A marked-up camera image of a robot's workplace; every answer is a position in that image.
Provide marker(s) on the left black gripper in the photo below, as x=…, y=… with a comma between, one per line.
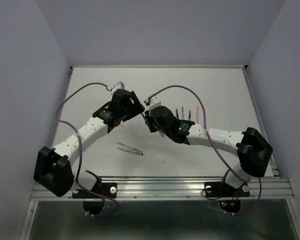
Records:
x=139, y=106

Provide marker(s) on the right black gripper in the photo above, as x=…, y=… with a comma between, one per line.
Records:
x=148, y=121

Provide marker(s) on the purple pen white label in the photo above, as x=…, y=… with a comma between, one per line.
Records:
x=182, y=113

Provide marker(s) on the green clear pen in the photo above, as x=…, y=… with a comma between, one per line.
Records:
x=125, y=145

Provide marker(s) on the blue clear pen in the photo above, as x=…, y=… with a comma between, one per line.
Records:
x=130, y=151

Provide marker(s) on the orange highlighter pen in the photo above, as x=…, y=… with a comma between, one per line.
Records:
x=197, y=119

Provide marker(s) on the light purple pen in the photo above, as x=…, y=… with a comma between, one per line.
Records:
x=143, y=116

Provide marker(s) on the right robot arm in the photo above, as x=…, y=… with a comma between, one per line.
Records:
x=251, y=148

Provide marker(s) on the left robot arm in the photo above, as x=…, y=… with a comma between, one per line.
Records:
x=58, y=168

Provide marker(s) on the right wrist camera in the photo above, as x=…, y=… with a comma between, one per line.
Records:
x=152, y=102

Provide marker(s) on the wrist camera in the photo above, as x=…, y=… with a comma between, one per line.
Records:
x=117, y=86
x=152, y=102

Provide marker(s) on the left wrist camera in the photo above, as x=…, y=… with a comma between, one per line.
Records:
x=117, y=86

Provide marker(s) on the aluminium rail frame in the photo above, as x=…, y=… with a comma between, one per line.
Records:
x=160, y=192

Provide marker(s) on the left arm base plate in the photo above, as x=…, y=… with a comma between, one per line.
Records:
x=99, y=201

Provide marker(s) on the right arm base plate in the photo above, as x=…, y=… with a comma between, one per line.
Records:
x=227, y=196

